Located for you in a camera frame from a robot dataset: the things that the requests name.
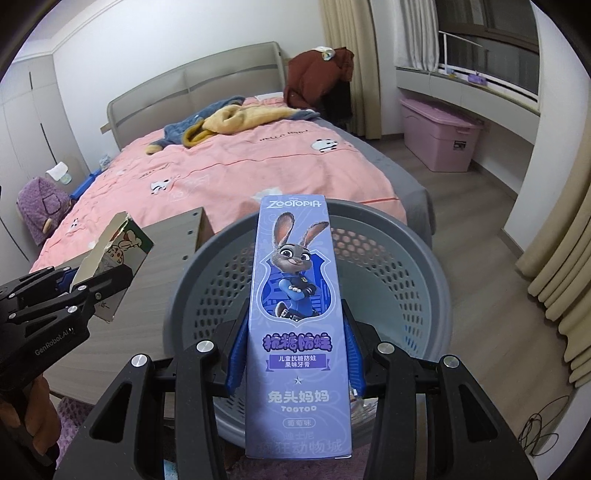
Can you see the white window ledge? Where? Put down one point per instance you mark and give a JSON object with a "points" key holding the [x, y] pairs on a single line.
{"points": [[461, 90]]}

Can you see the blue and yellow blanket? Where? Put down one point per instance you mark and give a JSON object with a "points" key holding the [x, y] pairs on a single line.
{"points": [[198, 120]]}

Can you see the white wardrobe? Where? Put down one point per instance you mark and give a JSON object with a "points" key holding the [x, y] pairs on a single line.
{"points": [[27, 129]]}

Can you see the white sheer curtain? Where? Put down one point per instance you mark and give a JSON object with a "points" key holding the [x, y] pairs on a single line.
{"points": [[415, 23]]}

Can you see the small white cloth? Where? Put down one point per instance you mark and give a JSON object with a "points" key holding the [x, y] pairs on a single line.
{"points": [[323, 51]]}

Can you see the brown jacket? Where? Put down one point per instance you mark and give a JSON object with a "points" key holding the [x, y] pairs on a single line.
{"points": [[314, 74]]}

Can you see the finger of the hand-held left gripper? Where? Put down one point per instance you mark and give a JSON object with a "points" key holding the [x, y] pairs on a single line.
{"points": [[111, 281], [41, 281]]}

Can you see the pink storage box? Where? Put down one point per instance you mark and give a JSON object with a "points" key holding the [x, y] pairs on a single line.
{"points": [[438, 138]]}

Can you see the small purple item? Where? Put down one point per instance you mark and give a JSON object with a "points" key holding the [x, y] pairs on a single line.
{"points": [[478, 79]]}

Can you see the grey bed base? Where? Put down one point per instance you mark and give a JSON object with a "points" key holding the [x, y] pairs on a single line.
{"points": [[406, 184]]}

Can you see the purple toothpaste box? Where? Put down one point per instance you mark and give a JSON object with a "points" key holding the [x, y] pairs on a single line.
{"points": [[295, 277]]}

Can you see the beige curtain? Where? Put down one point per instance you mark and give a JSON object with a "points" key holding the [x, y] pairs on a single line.
{"points": [[563, 258], [346, 46]]}

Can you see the purple fleece jacket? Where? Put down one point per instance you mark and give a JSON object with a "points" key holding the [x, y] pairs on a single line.
{"points": [[41, 207]]}

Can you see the grey padded headboard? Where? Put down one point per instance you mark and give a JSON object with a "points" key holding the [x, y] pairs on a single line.
{"points": [[198, 78]]}

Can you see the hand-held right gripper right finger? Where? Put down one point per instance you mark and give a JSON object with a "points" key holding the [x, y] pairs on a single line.
{"points": [[355, 360]]}

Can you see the white window railing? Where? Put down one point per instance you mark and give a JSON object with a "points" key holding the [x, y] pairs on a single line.
{"points": [[466, 46]]}

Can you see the person's purple fleece clothing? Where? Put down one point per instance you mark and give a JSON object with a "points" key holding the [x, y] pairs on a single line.
{"points": [[69, 415]]}

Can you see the person's left hand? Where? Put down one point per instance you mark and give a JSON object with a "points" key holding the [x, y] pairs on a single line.
{"points": [[46, 410]]}

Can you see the torn white carton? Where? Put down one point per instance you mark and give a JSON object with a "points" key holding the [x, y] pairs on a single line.
{"points": [[124, 251]]}

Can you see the bed with pink cover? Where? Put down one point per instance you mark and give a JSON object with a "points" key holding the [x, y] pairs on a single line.
{"points": [[231, 175]]}

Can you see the black chair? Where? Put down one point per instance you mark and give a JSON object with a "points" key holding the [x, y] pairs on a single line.
{"points": [[339, 101]]}

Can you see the small patterned packet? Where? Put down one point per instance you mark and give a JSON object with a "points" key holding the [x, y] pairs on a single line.
{"points": [[105, 160]]}

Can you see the grey plastic basket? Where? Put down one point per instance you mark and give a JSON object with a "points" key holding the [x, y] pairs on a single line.
{"points": [[221, 277]]}

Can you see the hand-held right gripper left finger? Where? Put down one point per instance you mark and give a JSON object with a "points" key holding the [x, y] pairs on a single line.
{"points": [[238, 350]]}

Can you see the white folded towel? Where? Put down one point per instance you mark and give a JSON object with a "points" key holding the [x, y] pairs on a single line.
{"points": [[57, 170]]}

